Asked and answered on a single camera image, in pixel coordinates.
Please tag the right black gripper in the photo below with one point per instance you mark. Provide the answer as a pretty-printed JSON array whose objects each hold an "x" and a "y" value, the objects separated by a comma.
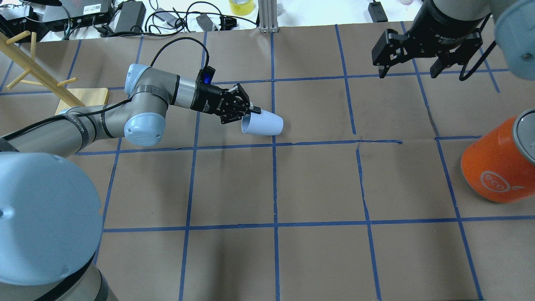
[{"x": 444, "y": 32}]

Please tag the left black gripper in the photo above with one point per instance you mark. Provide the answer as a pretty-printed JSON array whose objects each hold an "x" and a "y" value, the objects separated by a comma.
[{"x": 207, "y": 100}]

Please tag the white plastic cup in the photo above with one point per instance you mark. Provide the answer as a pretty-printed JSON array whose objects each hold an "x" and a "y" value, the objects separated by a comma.
[{"x": 266, "y": 123}]

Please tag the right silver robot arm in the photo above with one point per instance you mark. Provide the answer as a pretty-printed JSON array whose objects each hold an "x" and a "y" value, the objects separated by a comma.
[{"x": 513, "y": 30}]

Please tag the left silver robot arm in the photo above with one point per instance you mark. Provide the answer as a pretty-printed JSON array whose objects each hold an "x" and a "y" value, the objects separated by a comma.
[{"x": 51, "y": 224}]

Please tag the yellow tape roll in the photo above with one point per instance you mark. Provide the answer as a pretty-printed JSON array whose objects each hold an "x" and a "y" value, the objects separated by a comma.
[{"x": 241, "y": 7}]

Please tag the orange cylindrical bin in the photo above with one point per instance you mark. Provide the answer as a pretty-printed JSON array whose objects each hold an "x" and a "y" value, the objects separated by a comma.
[{"x": 500, "y": 166}]

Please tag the black power adapter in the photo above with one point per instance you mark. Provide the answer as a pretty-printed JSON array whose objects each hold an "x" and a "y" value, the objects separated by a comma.
[{"x": 131, "y": 17}]

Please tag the wooden mug tree stand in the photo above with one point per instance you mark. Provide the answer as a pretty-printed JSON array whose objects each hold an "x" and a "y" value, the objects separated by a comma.
[{"x": 21, "y": 49}]

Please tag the aluminium frame post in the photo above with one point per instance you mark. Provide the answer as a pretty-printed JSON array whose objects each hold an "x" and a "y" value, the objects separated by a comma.
[{"x": 268, "y": 18}]

